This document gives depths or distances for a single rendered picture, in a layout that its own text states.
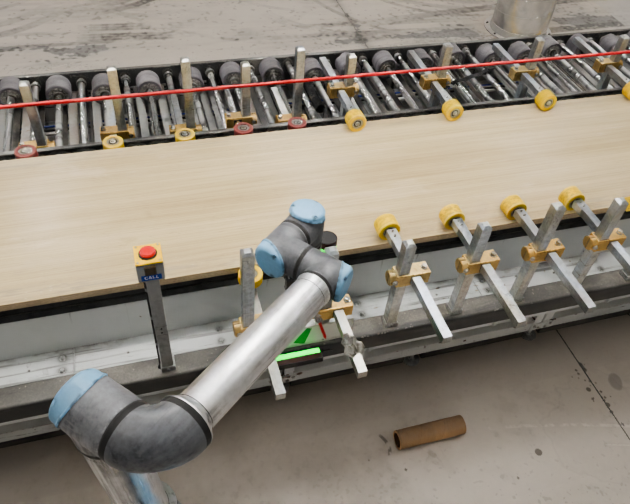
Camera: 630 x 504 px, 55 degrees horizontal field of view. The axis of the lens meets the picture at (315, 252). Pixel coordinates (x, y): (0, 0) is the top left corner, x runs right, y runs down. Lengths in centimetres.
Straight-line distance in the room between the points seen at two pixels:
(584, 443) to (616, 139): 133
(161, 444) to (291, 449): 161
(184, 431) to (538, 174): 192
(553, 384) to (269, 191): 164
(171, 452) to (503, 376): 217
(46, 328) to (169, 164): 75
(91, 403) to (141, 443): 11
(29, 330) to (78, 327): 15
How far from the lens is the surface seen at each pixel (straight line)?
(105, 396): 112
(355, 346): 187
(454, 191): 241
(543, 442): 292
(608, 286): 259
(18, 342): 221
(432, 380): 291
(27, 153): 257
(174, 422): 108
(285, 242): 143
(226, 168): 238
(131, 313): 212
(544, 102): 301
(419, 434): 267
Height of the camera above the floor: 239
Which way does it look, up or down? 46 degrees down
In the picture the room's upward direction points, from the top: 6 degrees clockwise
